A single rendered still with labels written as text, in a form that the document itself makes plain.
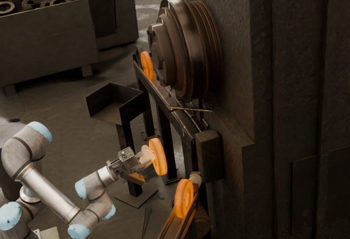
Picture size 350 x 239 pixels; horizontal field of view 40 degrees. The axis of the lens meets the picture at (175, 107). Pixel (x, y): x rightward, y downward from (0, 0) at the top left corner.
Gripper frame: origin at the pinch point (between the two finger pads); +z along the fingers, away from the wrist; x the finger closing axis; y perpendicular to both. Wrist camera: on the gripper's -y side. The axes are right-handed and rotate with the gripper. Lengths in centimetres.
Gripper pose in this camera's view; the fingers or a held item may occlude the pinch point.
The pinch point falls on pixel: (157, 152)
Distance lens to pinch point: 199.7
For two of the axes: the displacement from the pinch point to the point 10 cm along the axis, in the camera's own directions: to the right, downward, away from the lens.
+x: -3.1, -4.7, 8.2
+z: 8.8, -4.8, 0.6
